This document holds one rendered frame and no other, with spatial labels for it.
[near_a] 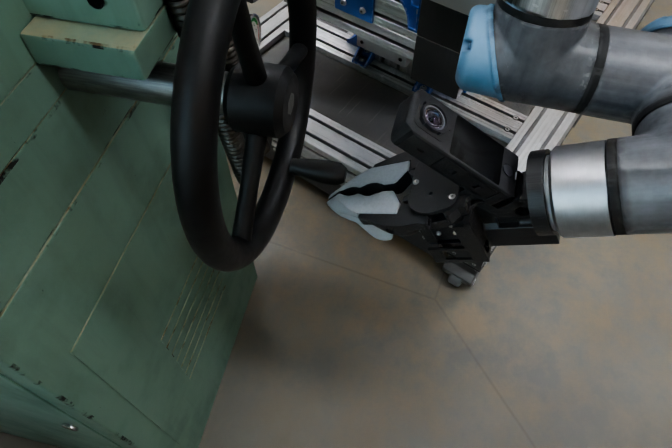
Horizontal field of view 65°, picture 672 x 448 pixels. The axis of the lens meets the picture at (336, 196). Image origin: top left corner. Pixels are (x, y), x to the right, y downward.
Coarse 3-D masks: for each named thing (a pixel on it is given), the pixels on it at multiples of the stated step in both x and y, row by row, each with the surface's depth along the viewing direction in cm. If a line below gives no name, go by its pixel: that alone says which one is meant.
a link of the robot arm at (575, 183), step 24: (576, 144) 41; (600, 144) 40; (552, 168) 40; (576, 168) 39; (600, 168) 38; (552, 192) 40; (576, 192) 39; (600, 192) 38; (552, 216) 40; (576, 216) 39; (600, 216) 38
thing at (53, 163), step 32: (64, 96) 46; (96, 96) 50; (64, 128) 47; (96, 128) 51; (32, 160) 43; (64, 160) 47; (96, 160) 52; (0, 192) 41; (32, 192) 44; (64, 192) 48; (0, 224) 41; (32, 224) 45; (0, 256) 42; (32, 256) 46; (0, 288) 42
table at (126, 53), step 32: (0, 0) 37; (0, 32) 38; (32, 32) 40; (64, 32) 40; (96, 32) 40; (128, 32) 40; (160, 32) 41; (0, 64) 38; (32, 64) 42; (64, 64) 41; (96, 64) 40; (128, 64) 39; (0, 96) 39
